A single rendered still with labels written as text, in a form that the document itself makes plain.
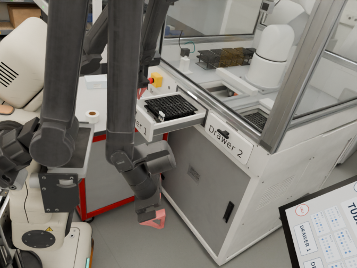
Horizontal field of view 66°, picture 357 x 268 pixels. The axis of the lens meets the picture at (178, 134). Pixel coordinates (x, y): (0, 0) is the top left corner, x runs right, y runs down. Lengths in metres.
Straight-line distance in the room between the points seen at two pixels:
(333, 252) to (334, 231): 0.06
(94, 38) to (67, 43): 0.42
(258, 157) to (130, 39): 0.90
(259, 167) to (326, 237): 0.51
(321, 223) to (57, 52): 0.76
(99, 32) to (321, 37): 0.69
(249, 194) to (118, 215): 1.00
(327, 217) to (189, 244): 1.22
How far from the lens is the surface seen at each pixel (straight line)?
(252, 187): 1.35
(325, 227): 0.86
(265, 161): 1.24
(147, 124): 1.26
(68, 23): 0.48
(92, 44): 0.92
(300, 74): 1.07
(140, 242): 1.92
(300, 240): 0.87
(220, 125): 1.34
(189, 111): 1.42
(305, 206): 0.93
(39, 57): 0.69
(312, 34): 1.05
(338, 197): 0.90
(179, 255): 1.90
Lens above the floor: 1.61
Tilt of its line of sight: 35 degrees down
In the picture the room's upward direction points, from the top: 11 degrees clockwise
